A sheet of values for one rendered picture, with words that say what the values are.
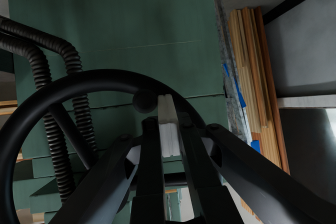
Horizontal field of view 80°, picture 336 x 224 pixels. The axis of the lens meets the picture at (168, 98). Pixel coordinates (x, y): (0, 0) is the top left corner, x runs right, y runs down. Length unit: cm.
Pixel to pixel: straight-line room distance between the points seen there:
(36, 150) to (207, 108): 37
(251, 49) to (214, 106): 141
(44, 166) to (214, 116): 37
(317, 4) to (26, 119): 176
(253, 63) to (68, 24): 153
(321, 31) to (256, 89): 57
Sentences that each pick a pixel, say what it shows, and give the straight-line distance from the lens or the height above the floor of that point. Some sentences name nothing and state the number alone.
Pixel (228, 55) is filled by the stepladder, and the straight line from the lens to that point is 137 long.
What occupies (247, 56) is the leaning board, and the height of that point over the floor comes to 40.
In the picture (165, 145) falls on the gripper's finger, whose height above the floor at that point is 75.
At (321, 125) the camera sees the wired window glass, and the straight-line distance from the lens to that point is 191.
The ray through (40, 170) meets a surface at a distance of 52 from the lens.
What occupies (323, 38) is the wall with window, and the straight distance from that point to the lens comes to 175.
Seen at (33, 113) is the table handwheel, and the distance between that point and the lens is 29.
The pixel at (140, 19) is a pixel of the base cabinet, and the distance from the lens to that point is 47.
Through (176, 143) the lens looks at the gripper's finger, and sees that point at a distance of 16.
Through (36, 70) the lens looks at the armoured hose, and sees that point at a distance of 36.
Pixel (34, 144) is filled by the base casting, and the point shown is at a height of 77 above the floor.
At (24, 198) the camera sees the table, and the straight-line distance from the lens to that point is 55.
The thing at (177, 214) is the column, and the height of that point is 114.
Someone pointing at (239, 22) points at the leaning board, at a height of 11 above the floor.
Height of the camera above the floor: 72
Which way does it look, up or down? 2 degrees down
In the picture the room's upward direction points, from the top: 174 degrees clockwise
